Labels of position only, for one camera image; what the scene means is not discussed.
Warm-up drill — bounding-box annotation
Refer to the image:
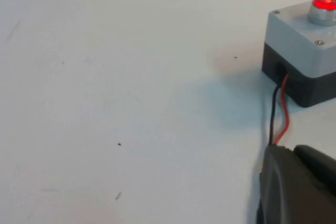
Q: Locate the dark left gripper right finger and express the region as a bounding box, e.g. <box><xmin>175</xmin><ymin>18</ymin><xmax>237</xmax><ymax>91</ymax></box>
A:
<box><xmin>293</xmin><ymin>144</ymin><xmax>336</xmax><ymax>191</ymax></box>

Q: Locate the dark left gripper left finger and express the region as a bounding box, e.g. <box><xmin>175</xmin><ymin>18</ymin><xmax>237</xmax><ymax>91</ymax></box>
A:
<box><xmin>256</xmin><ymin>144</ymin><xmax>336</xmax><ymax>224</ymax></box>

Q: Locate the red illuminated push button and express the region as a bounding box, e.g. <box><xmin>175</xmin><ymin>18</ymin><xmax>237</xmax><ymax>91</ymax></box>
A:
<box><xmin>307</xmin><ymin>0</ymin><xmax>336</xmax><ymax>27</ymax></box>

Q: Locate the grey and black button box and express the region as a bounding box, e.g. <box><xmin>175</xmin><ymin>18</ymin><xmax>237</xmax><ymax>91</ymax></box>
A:
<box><xmin>261</xmin><ymin>0</ymin><xmax>336</xmax><ymax>108</ymax></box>

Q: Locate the thin red wire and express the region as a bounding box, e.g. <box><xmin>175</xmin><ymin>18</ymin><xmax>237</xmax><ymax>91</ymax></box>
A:
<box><xmin>273</xmin><ymin>73</ymin><xmax>290</xmax><ymax>146</ymax></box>

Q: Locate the thin black wire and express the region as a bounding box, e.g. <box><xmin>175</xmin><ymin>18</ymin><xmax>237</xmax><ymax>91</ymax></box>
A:
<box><xmin>268</xmin><ymin>84</ymin><xmax>279</xmax><ymax>146</ymax></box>

